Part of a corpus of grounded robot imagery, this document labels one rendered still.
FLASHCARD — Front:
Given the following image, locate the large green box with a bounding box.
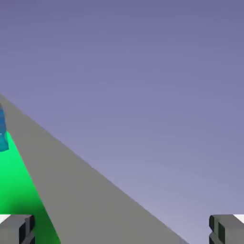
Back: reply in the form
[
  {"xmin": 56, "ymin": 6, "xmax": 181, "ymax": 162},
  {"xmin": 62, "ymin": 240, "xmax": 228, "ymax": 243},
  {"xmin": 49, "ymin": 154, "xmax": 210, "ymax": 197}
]
[{"xmin": 0, "ymin": 131, "xmax": 61, "ymax": 244}]

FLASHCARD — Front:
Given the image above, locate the small blue cube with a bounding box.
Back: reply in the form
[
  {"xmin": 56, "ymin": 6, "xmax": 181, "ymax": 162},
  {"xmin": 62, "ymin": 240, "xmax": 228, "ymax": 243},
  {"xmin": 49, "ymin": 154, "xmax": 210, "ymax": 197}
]
[{"xmin": 0, "ymin": 102, "xmax": 10, "ymax": 153}]

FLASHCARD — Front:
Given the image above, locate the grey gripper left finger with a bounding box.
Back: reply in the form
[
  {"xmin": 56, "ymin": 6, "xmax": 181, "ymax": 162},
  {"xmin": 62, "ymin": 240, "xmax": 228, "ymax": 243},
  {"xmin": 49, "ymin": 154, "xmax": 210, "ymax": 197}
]
[{"xmin": 0, "ymin": 214, "xmax": 36, "ymax": 244}]

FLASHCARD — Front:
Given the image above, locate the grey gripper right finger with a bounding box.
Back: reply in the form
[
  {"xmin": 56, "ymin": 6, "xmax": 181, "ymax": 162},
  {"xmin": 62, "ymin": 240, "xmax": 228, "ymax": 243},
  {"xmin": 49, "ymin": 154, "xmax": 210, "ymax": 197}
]
[{"xmin": 209, "ymin": 214, "xmax": 244, "ymax": 244}]

